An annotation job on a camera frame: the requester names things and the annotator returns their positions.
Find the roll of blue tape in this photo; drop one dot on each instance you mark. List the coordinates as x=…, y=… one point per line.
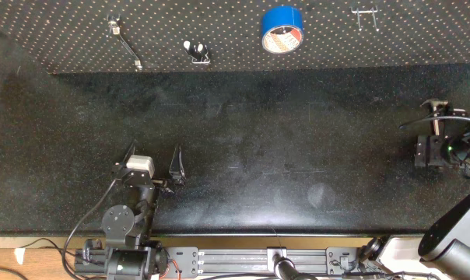
x=281, y=19

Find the metal hook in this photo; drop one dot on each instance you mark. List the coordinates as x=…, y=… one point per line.
x=199, y=54
x=358, y=17
x=282, y=30

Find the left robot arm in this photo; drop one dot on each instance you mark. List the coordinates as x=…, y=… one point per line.
x=120, y=223

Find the hammer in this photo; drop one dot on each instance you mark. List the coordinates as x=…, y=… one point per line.
x=436, y=106

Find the mounting rail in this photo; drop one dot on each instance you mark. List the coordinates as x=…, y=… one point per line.
x=227, y=262

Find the white tape strip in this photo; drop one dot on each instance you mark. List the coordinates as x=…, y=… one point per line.
x=19, y=255

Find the black pegboard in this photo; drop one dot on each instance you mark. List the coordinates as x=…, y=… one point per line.
x=64, y=35

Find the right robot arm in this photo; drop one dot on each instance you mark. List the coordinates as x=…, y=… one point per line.
x=458, y=229

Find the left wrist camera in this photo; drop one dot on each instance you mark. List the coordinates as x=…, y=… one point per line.
x=141, y=164

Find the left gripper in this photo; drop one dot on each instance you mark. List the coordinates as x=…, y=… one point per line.
x=135, y=180

